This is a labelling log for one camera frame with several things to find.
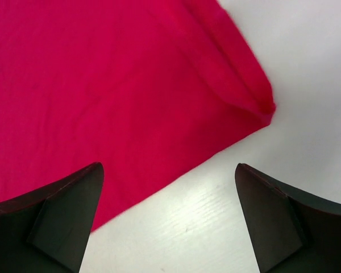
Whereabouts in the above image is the red t-shirt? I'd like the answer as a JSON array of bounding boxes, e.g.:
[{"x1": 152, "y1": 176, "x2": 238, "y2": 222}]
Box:
[{"x1": 0, "y1": 1, "x2": 276, "y2": 229}]

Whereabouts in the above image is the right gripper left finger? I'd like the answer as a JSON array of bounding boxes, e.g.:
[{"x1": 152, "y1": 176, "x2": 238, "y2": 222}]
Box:
[{"x1": 0, "y1": 163, "x2": 104, "y2": 272}]

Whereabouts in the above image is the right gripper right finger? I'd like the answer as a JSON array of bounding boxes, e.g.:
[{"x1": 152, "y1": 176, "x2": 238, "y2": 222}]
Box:
[{"x1": 235, "y1": 164, "x2": 341, "y2": 272}]

